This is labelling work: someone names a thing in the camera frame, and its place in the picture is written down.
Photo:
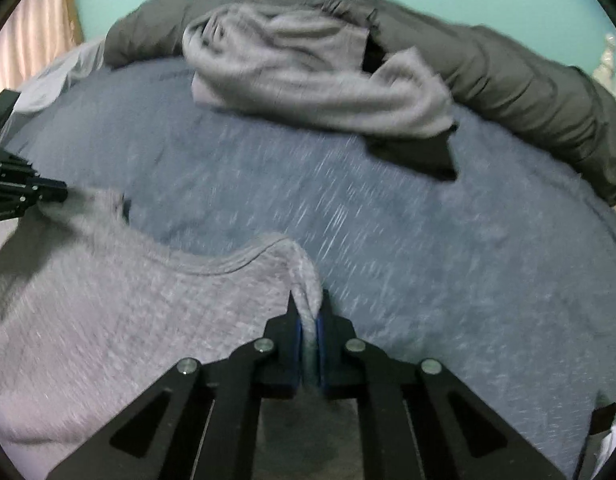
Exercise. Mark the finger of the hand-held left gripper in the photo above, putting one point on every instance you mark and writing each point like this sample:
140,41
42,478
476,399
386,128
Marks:
50,192

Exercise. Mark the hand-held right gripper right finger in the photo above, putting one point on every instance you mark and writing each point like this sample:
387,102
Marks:
322,360

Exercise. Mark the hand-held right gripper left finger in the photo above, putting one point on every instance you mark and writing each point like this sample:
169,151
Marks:
297,345

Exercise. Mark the grey knit sweater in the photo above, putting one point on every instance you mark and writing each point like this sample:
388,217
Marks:
112,320

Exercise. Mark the light grey cloth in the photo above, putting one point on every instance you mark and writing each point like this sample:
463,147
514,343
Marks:
62,80

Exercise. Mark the blue bed sheet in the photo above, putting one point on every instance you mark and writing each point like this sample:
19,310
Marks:
388,240

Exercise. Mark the pink striped curtain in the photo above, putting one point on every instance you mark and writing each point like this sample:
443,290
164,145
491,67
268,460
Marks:
32,25

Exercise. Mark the crumpled grey garment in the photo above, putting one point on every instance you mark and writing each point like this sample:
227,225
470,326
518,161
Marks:
298,70

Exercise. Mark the dark grey rolled duvet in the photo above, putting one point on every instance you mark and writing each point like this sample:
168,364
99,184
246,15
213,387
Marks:
513,85

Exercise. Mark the wooden frame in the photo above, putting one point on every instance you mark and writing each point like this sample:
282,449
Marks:
73,10

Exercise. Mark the white bed post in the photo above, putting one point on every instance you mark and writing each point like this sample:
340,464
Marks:
607,60

